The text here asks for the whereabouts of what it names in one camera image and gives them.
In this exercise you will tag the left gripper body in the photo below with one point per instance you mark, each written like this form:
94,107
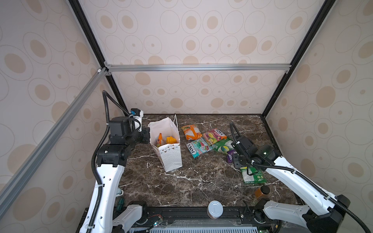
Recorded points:
136,136

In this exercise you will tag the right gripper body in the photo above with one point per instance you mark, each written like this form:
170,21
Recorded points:
239,161

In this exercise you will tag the pink fruit candy packet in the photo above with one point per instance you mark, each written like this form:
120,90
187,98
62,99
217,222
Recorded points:
159,141

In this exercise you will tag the yellow snack bag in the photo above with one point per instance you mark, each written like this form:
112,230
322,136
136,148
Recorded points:
171,140

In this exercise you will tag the white paper bag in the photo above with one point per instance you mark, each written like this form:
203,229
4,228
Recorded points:
169,154

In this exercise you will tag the green packet near right arm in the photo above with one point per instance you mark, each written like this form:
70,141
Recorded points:
251,175

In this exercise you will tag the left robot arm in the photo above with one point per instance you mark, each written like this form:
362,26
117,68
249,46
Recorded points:
108,163

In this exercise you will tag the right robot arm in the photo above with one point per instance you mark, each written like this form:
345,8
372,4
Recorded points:
323,211

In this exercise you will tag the purple snack packet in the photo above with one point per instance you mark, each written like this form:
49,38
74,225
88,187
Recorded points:
230,156

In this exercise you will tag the green snack packet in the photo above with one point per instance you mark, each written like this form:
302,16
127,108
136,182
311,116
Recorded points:
223,146

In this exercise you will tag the pink Fox's candy packet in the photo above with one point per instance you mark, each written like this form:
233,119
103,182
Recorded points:
213,136

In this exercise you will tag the brown bottle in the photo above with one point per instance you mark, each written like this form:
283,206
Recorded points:
262,191

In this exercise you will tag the teal Fox's candy packet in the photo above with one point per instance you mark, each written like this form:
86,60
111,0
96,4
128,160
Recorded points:
198,147

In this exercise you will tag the orange snack packet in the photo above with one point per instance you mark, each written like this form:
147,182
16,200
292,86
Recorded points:
191,132

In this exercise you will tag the white round cap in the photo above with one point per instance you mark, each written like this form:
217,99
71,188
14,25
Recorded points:
215,209

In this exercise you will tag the diagonal aluminium bar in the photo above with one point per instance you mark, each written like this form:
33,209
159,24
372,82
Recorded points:
16,184

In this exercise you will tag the horizontal aluminium bar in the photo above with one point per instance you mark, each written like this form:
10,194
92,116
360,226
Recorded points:
204,67

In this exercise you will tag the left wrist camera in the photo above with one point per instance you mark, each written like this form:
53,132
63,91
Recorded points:
137,116

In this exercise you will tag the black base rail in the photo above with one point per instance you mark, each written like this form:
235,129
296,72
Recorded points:
204,218

